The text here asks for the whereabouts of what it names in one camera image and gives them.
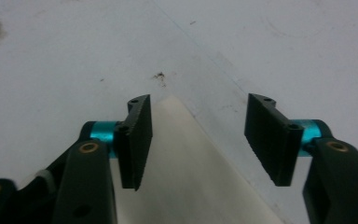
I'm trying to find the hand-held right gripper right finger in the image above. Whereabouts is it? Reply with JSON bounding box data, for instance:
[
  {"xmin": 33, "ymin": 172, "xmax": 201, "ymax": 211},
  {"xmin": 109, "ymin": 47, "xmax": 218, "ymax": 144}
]
[{"xmin": 243, "ymin": 92, "xmax": 358, "ymax": 224}]

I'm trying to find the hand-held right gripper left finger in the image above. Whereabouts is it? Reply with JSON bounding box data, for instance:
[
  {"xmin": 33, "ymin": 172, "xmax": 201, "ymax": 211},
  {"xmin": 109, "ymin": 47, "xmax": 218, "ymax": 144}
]
[{"xmin": 51, "ymin": 93, "xmax": 154, "ymax": 224}]

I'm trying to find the white tank top black trim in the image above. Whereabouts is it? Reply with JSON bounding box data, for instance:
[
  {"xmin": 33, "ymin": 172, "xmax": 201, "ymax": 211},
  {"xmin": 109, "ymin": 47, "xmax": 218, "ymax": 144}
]
[{"xmin": 109, "ymin": 95, "xmax": 285, "ymax": 224}]

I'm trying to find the pale blue-white table mat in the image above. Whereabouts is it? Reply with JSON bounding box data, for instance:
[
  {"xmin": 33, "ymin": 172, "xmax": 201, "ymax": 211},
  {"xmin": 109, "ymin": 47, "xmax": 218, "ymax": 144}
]
[{"xmin": 0, "ymin": 0, "xmax": 358, "ymax": 224}]

